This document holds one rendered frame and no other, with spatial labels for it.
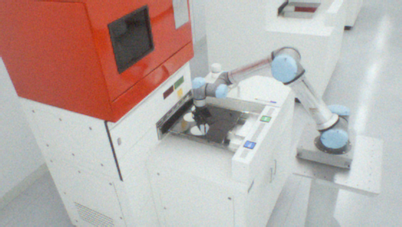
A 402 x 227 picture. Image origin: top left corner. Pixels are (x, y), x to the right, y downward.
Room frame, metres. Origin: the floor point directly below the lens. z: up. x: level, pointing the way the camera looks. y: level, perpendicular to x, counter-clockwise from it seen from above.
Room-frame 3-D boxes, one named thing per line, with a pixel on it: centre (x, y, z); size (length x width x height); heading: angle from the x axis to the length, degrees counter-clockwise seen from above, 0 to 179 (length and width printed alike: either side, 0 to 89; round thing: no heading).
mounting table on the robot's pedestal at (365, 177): (1.38, -0.82, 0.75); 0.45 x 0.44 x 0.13; 58
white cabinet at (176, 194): (1.76, -0.28, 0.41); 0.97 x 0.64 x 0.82; 146
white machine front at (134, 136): (1.72, 0.14, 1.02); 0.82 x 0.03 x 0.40; 146
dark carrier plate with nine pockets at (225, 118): (1.75, -0.15, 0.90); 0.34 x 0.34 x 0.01; 56
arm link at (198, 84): (1.61, -0.12, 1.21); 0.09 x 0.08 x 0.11; 62
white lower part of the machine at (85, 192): (1.91, 0.42, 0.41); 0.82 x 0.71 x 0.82; 146
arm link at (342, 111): (1.39, -0.80, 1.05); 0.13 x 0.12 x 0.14; 152
